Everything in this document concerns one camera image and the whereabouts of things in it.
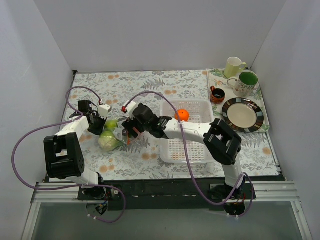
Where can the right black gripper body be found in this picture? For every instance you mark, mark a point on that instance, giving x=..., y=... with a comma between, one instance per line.
x=131, y=125

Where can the white plastic basket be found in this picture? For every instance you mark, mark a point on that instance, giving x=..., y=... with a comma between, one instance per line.
x=172, y=150

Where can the green floral mug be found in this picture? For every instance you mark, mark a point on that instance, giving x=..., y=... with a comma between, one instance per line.
x=244, y=84

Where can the floral serving tray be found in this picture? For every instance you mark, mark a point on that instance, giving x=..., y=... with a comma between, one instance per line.
x=216, y=78

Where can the striped rim plate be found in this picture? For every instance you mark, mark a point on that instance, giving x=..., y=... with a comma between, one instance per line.
x=243, y=115

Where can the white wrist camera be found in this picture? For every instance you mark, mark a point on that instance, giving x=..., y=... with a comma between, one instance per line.
x=129, y=107
x=103, y=110

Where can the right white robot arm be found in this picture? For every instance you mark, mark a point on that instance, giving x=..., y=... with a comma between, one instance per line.
x=221, y=141

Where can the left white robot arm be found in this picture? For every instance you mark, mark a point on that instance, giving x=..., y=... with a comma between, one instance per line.
x=64, y=157

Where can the fake green cabbage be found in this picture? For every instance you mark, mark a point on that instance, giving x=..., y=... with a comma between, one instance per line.
x=108, y=142

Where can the fake orange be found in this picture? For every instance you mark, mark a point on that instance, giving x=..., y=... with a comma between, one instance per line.
x=182, y=115

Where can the small brown cup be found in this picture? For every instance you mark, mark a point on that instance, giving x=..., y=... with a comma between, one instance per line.
x=217, y=95

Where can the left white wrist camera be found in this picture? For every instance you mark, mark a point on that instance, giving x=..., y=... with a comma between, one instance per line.
x=103, y=110

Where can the pale yellow mug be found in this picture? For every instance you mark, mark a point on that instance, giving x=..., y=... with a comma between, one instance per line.
x=233, y=66

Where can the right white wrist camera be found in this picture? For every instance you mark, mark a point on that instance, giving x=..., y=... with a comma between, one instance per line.
x=129, y=107

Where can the fake green pear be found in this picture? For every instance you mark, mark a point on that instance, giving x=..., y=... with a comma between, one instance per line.
x=111, y=124

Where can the aluminium frame rail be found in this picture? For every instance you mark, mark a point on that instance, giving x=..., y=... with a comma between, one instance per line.
x=269, y=209

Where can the clear zip top bag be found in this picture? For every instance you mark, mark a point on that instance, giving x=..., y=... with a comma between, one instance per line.
x=121, y=133

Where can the floral table mat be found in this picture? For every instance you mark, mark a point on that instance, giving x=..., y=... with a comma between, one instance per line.
x=141, y=159

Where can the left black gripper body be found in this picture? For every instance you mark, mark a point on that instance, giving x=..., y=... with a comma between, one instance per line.
x=97, y=123

